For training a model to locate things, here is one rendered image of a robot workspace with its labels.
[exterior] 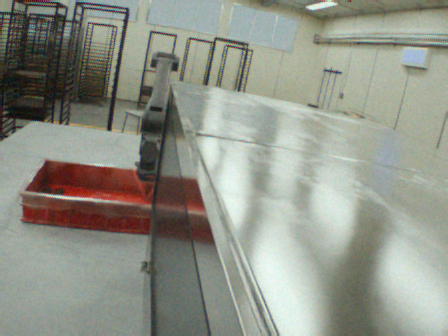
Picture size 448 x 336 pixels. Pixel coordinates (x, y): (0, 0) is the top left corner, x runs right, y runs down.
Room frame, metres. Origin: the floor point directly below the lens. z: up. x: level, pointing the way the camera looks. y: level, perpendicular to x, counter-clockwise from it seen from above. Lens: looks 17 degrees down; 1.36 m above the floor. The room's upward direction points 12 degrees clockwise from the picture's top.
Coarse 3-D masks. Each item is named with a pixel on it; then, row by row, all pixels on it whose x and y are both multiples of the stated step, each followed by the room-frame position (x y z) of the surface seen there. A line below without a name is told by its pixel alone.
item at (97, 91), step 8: (88, 24) 6.87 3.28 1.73; (96, 24) 7.37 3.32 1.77; (104, 24) 6.94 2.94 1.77; (112, 32) 6.98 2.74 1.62; (88, 48) 7.19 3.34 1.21; (112, 48) 7.41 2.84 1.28; (88, 56) 7.36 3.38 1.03; (96, 56) 7.30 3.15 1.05; (112, 56) 7.47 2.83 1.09; (104, 64) 7.26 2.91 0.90; (80, 72) 6.87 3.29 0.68; (88, 72) 7.18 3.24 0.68; (104, 72) 6.99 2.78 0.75; (80, 80) 6.87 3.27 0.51; (88, 80) 6.93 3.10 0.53; (96, 80) 7.19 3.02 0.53; (104, 80) 6.98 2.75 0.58; (88, 88) 7.26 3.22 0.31; (96, 88) 7.00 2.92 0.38; (104, 88) 7.21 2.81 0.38; (80, 96) 7.03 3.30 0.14; (96, 96) 7.42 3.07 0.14
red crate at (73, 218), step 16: (64, 192) 1.05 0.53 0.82; (80, 192) 1.08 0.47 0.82; (96, 192) 1.11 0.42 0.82; (112, 192) 1.14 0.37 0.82; (128, 192) 1.17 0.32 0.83; (48, 224) 0.82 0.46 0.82; (64, 224) 0.83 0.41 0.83; (80, 224) 0.85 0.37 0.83; (96, 224) 0.86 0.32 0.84; (112, 224) 0.88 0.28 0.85; (128, 224) 0.89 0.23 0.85; (144, 224) 0.90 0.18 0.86
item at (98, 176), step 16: (48, 160) 1.08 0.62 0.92; (64, 160) 1.10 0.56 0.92; (32, 176) 0.90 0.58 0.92; (48, 176) 1.08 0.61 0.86; (64, 176) 1.09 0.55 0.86; (80, 176) 1.11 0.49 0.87; (96, 176) 1.13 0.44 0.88; (112, 176) 1.15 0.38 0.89; (128, 176) 1.17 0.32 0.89; (32, 192) 0.80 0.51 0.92; (32, 208) 0.79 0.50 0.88; (48, 208) 0.80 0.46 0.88; (64, 208) 0.82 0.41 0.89; (80, 208) 0.83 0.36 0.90; (96, 208) 0.85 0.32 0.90; (112, 208) 0.86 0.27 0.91; (128, 208) 0.88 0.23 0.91; (144, 208) 0.89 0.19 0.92
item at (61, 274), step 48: (0, 144) 1.37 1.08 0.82; (48, 144) 1.53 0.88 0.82; (96, 144) 1.70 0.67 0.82; (0, 192) 0.92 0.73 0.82; (0, 240) 0.67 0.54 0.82; (48, 240) 0.74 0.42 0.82; (96, 240) 0.81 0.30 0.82; (144, 240) 0.87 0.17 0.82; (0, 288) 0.50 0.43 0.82; (48, 288) 0.56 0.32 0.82; (96, 288) 0.61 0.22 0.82
